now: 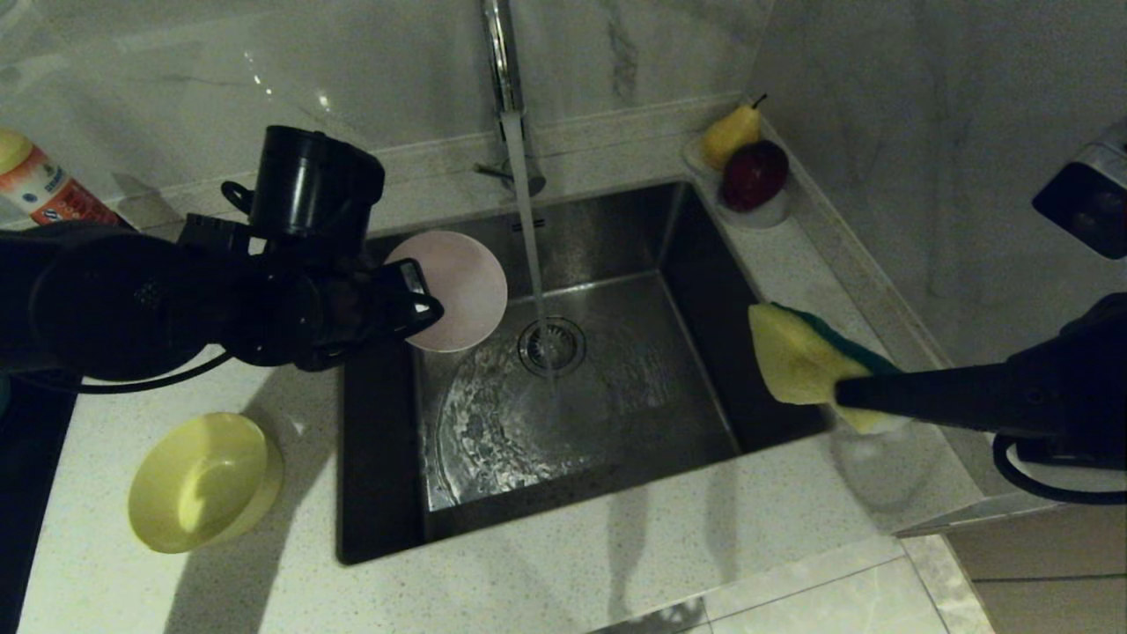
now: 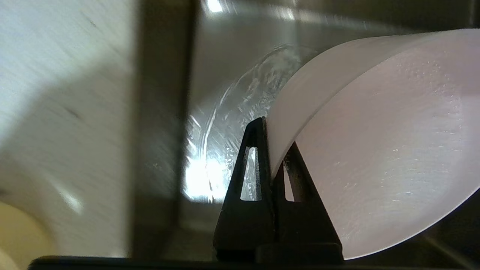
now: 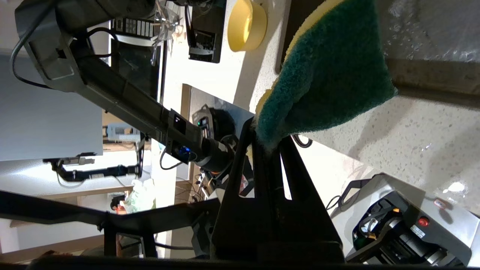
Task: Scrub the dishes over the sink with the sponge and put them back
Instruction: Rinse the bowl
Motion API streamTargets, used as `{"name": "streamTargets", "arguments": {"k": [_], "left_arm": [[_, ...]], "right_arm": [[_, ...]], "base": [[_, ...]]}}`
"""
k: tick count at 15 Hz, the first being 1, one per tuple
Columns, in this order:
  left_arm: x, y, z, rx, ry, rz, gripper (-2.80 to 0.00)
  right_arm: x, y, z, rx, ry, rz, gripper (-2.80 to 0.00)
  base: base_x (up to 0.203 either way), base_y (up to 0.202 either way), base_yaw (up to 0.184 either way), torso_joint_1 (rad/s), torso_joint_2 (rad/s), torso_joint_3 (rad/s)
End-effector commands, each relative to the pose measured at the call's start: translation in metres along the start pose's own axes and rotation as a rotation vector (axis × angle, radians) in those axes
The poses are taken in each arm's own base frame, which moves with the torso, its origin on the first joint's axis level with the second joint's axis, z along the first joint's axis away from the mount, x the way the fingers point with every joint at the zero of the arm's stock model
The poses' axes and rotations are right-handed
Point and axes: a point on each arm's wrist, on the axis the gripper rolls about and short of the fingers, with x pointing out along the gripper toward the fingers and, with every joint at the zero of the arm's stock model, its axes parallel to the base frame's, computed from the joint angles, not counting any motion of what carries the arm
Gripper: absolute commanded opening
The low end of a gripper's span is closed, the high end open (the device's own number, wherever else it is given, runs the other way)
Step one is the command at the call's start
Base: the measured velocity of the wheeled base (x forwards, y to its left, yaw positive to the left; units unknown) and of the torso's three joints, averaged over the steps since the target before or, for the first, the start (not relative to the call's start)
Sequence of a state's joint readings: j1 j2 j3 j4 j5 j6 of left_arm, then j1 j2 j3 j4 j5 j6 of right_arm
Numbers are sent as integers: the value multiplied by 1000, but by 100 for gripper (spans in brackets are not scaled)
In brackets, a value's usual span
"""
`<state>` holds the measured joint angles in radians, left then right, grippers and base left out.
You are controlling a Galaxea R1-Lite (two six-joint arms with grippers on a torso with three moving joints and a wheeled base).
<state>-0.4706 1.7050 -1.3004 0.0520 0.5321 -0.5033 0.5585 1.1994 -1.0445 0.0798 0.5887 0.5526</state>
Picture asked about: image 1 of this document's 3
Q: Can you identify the dark red apple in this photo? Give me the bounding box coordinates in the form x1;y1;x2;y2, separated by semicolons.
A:
722;139;791;212

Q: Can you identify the running tap water stream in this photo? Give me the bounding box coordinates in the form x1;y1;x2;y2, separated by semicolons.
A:
500;113;560;371

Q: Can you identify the pink plastic bowl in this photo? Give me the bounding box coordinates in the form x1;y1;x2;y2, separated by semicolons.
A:
385;231;509;353

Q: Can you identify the chrome kitchen faucet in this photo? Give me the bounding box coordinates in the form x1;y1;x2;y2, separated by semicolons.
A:
473;0;547;197

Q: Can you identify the yellow pear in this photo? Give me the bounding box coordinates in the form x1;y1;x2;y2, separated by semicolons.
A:
702;93;767;170

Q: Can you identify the yellow plastic bowl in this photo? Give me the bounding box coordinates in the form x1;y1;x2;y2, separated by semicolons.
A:
128;412;284;554

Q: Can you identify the orange label detergent bottle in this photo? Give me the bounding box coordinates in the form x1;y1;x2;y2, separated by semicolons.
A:
0;129;124;228

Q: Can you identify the stainless steel sink basin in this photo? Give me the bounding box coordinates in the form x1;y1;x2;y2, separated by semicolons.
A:
335;181;833;566

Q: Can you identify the black induction cooktop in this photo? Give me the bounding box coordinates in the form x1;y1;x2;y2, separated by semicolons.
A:
0;379;80;634

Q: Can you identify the black camera cable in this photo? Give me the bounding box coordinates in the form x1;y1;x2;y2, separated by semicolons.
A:
992;431;1127;505

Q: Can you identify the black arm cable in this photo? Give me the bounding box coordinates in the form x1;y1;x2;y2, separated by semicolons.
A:
18;348;234;394

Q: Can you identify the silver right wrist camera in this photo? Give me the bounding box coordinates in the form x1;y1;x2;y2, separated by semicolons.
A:
1032;123;1127;261

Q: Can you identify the green and yellow sponge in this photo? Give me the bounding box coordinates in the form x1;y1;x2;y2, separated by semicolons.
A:
748;302;912;437

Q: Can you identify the small white dish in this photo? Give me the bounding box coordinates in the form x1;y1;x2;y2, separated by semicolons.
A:
684;132;792;229

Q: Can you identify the metal sink drain strainer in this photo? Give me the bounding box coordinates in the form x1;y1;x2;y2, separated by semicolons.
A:
518;318;587;380

